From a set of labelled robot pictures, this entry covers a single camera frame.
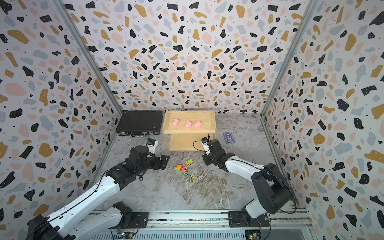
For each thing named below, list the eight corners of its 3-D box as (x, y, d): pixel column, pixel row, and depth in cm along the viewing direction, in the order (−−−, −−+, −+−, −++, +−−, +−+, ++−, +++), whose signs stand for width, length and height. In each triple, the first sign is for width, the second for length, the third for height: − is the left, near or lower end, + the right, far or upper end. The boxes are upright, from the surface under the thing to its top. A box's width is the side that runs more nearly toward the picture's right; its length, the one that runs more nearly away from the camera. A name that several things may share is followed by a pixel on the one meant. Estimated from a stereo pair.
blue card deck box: (226, 144, 106) (227, 142, 105) (222, 134, 112) (222, 132, 111) (234, 142, 107) (235, 141, 106) (230, 132, 113) (230, 131, 112)
